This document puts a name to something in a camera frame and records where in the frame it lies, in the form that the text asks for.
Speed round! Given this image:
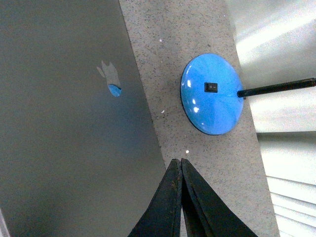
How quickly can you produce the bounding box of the white pleated curtain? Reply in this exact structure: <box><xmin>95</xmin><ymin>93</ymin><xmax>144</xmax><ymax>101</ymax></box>
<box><xmin>227</xmin><ymin>0</ymin><xmax>316</xmax><ymax>237</ymax></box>

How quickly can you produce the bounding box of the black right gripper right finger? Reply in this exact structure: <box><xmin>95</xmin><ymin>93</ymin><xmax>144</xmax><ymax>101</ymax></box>
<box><xmin>181</xmin><ymin>158</ymin><xmax>257</xmax><ymax>237</ymax></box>

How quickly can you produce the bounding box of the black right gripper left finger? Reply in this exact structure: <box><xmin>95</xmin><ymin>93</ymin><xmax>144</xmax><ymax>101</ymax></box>
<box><xmin>129</xmin><ymin>159</ymin><xmax>182</xmax><ymax>237</ymax></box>

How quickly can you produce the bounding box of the grey laptop computer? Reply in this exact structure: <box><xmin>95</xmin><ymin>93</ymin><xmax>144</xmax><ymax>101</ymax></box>
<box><xmin>0</xmin><ymin>0</ymin><xmax>165</xmax><ymax>237</ymax></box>

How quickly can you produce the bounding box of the blue desk lamp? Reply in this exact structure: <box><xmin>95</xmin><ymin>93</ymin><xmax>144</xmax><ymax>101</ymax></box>
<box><xmin>180</xmin><ymin>53</ymin><xmax>316</xmax><ymax>135</ymax></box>

